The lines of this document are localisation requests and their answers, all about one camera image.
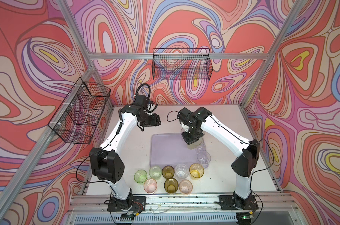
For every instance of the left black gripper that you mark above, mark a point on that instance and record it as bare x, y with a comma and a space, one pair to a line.
154, 122

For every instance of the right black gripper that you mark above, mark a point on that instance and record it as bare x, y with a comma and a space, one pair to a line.
189, 140

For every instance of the pale green glass front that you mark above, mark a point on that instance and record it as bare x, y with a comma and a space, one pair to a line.
198, 142

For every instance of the small clear glass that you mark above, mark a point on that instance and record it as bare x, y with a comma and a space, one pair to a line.
200, 148

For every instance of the yellow glass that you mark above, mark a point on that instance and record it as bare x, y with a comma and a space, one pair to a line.
196, 170

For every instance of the dark olive glass back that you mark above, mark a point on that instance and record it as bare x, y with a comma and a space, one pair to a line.
168, 172

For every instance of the dark olive glass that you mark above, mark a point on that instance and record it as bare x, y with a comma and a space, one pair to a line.
171, 185
168, 172

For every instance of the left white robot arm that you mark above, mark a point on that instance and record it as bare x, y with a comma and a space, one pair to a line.
105, 161

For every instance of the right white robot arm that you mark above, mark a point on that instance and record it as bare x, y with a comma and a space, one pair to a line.
246, 151

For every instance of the lavender plastic tray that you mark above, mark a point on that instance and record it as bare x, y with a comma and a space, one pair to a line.
171, 150

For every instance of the light green glass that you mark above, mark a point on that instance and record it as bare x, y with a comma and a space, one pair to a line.
155, 172

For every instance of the green glass far left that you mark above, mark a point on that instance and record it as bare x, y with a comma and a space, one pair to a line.
140, 176

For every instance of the pink glass left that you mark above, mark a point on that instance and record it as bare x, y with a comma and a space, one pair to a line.
150, 186

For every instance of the peach pink glass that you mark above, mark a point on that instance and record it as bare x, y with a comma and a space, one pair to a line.
185, 187

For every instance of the dark olive glass front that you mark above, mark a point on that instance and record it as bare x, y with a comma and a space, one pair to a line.
171, 185

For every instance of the black wire basket back wall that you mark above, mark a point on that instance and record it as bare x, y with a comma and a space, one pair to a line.
182, 64

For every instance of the black wire basket wall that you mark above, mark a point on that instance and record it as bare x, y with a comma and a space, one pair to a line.
80, 112
182, 64

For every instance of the black wire basket left wall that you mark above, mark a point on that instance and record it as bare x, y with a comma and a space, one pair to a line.
80, 112

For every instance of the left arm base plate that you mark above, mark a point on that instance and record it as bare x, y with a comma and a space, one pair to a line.
132, 204

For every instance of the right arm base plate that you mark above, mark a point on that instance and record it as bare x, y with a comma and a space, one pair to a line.
234, 202

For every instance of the aluminium front rail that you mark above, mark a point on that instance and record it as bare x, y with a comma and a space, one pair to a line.
178, 203

